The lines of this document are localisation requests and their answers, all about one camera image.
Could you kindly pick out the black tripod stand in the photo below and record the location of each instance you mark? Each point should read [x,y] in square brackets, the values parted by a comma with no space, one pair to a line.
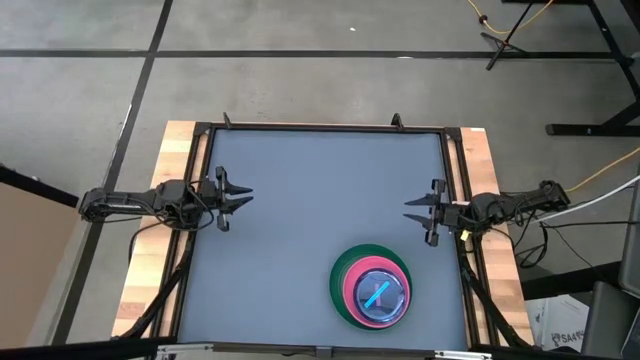
[501,46]

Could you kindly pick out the silver aluminium rail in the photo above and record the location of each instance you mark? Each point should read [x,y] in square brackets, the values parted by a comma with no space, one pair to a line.
[200,348]

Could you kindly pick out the small dark bowl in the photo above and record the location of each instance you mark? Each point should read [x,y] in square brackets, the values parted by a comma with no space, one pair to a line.
[392,305]

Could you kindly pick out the brown cardboard panel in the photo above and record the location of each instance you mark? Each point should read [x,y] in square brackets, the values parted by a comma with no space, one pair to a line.
[30,260]

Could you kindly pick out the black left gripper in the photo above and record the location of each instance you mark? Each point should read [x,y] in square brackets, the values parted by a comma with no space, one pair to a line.
[210,197]

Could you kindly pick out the large green plastic plate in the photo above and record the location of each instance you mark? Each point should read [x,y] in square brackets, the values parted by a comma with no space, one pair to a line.
[337,280]

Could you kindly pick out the clear blue plastic plate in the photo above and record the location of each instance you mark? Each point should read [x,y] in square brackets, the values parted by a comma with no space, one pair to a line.
[377,295]

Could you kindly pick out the small yellow tag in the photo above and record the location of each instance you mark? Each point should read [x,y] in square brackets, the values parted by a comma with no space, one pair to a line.
[465,235]

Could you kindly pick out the black desk leg frame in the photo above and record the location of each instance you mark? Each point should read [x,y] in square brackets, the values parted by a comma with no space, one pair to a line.
[590,129]

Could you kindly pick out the grey plastic chair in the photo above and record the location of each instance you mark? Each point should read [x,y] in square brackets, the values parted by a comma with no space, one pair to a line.
[610,320]

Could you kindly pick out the clear pink plastic plate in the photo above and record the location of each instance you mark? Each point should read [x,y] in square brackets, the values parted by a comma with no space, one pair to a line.
[367,285]
[378,302]

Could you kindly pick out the black desk foot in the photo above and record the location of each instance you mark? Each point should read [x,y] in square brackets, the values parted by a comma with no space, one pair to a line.
[565,285]

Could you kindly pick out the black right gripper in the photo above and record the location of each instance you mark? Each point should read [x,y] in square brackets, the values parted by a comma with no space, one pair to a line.
[455,214]

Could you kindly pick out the white printed cardboard box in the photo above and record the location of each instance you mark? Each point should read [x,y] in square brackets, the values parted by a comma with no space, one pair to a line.
[555,325]

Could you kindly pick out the opaque pink plastic plate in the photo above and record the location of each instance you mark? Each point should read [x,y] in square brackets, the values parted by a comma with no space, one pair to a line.
[350,295]

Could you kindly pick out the black table frame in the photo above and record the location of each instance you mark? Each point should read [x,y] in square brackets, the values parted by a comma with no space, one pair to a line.
[325,127]

